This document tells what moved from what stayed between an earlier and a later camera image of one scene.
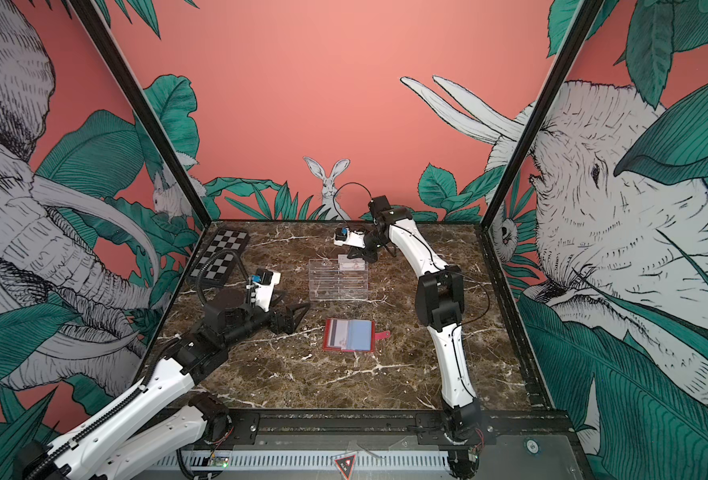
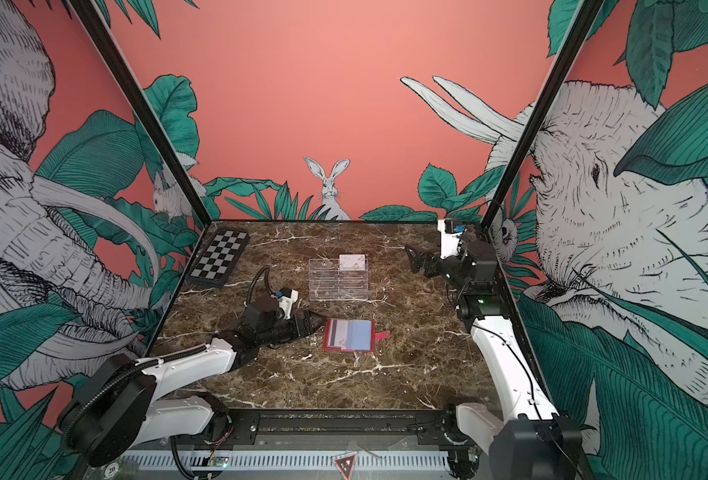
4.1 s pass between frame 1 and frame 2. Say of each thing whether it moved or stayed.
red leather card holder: stayed
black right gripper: moved
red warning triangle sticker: stayed
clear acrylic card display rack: stayed
